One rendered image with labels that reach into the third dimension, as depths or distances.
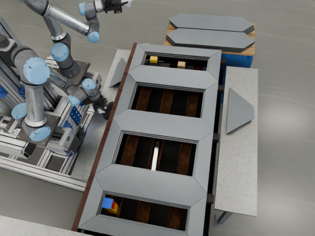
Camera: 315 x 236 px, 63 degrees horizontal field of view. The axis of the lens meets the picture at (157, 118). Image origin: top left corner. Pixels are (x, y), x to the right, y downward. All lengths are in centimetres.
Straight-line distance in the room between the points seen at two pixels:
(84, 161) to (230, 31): 166
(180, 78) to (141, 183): 88
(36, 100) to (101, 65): 210
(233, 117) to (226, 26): 92
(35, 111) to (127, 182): 70
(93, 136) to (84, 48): 190
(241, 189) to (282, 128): 131
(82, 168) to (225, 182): 104
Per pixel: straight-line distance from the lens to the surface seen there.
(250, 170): 189
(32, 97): 147
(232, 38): 244
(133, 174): 174
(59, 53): 191
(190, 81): 208
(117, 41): 375
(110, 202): 169
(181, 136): 182
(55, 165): 270
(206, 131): 185
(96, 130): 214
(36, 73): 136
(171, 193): 169
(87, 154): 207
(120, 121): 193
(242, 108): 206
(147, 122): 189
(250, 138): 199
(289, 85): 335
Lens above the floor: 248
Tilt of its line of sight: 59 degrees down
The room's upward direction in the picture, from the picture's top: 9 degrees counter-clockwise
